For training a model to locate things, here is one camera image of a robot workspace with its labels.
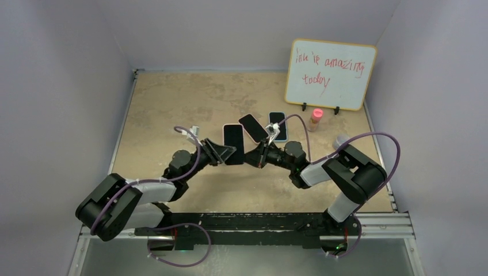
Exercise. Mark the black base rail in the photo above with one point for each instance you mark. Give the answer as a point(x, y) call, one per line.
point(308, 230)

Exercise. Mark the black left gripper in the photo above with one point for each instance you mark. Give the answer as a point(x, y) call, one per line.
point(216, 154)

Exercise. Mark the yellow framed whiteboard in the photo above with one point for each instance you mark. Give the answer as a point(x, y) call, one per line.
point(329, 74)

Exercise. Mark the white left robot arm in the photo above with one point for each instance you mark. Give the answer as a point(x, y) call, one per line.
point(117, 203)

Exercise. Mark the small clear jar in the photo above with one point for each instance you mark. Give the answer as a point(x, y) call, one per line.
point(339, 140)

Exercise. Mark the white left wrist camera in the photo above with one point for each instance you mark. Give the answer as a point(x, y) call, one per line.
point(192, 134)

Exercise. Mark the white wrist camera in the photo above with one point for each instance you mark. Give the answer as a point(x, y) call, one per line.
point(192, 134)
point(273, 130)

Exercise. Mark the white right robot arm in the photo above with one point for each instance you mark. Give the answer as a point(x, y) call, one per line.
point(355, 174)

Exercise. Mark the phone in blue case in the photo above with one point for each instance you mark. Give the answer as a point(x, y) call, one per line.
point(277, 118)

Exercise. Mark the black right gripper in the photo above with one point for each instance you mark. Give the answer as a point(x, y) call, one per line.
point(258, 157)

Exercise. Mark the black phone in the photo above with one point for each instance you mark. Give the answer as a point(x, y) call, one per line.
point(233, 136)

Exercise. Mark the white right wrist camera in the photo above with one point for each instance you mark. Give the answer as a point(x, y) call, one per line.
point(273, 130)

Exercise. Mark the pink capped bottle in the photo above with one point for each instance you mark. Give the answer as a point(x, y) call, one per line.
point(314, 120)

